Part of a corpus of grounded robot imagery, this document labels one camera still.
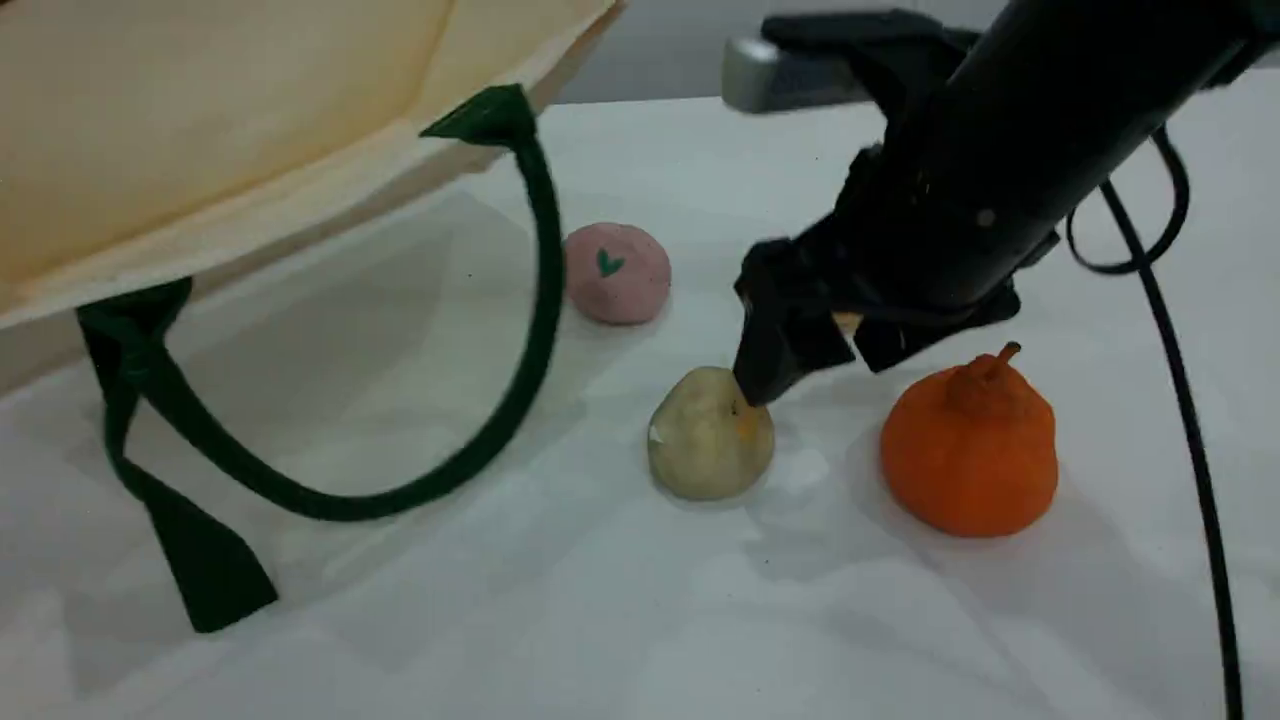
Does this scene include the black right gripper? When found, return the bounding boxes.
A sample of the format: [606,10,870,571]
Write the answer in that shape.
[733,140,1061,407]

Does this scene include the black cable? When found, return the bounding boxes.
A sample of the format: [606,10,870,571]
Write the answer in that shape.
[1065,125,1246,720]

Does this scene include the orange tangerine toy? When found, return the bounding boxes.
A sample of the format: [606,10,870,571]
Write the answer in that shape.
[879,342,1059,540]

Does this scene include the white canvas handbag green handles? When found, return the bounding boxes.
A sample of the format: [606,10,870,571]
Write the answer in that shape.
[0,0,628,636]

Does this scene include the beige egg yolk pastry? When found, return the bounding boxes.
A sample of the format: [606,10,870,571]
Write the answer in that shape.
[647,366,776,501]

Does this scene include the pink round pastry green heart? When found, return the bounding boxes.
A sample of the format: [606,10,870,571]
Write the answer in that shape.
[562,222,672,327]

